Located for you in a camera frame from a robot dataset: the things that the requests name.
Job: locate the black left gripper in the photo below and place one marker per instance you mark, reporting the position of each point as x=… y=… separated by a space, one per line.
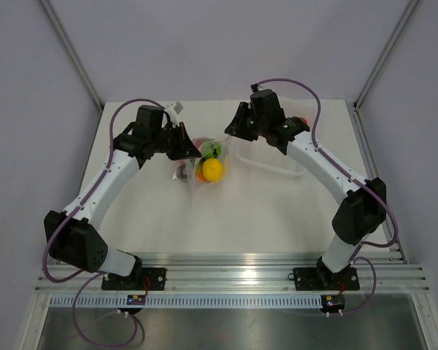
x=185 y=148

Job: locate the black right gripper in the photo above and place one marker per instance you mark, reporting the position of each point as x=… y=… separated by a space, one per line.
x=236 y=127

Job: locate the green toy watermelon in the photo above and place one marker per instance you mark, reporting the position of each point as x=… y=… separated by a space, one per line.
x=212 y=149

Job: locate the black toy avocado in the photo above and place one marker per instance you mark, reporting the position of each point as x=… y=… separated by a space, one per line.
x=183 y=172

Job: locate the yellow toy lemon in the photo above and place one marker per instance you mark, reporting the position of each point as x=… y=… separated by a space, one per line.
x=212 y=170

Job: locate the clear zip top bag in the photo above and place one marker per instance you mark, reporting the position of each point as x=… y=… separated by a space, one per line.
x=203 y=191

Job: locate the orange toy peach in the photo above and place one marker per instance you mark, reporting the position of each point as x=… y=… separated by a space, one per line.
x=200 y=177

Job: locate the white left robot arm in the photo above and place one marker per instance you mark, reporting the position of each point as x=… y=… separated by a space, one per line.
x=74 y=244

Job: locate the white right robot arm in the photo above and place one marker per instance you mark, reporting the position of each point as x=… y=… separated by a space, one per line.
x=361 y=201

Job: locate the left circuit board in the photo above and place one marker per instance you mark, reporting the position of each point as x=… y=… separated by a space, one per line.
x=138 y=300

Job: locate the circuit board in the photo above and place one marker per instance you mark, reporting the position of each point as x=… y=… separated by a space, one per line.
x=138 y=300
x=333 y=303

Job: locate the right circuit board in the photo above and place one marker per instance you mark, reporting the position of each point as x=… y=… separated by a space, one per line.
x=333 y=303

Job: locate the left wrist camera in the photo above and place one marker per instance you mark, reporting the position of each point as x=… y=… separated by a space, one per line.
x=173 y=110

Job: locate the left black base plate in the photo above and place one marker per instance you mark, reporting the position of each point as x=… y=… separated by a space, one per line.
x=152 y=279

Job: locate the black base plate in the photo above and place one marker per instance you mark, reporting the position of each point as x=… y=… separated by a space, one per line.
x=152 y=279
x=312 y=279

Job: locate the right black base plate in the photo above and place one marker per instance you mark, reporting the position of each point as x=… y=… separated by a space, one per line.
x=312 y=279

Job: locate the white slotted cable duct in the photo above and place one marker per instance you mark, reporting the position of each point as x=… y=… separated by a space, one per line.
x=190 y=301

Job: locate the aluminium frame rail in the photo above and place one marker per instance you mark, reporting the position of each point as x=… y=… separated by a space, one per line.
x=268 y=273

